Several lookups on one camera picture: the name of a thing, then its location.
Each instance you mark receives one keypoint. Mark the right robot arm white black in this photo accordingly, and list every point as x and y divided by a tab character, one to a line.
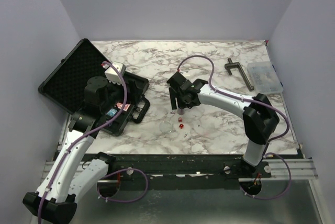
259	119

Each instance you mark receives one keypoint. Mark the black foam-lined poker case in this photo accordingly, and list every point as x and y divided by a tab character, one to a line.
78	85

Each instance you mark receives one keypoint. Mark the clear plastic parts box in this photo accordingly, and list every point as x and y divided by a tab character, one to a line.
264	78

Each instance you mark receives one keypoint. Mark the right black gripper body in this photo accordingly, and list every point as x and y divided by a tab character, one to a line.
182	103

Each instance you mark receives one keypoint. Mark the red playing card deck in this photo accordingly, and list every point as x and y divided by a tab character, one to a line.
121	105

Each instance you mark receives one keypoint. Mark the purple grey poker chip stack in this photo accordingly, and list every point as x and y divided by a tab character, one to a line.
180	111

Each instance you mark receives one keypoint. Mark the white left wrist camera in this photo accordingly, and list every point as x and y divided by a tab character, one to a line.
112	73

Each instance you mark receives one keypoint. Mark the dark metal handle bracket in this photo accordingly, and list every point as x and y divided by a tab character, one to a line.
230	65

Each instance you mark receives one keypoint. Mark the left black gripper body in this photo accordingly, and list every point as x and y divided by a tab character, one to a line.
116	93

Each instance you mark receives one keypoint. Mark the clear round dealer button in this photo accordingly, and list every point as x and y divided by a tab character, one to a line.
165	127

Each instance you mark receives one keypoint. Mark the light blue poker chip stack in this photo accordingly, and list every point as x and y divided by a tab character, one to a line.
111	112

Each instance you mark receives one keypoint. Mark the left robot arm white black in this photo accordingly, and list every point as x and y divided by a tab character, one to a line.
56	199

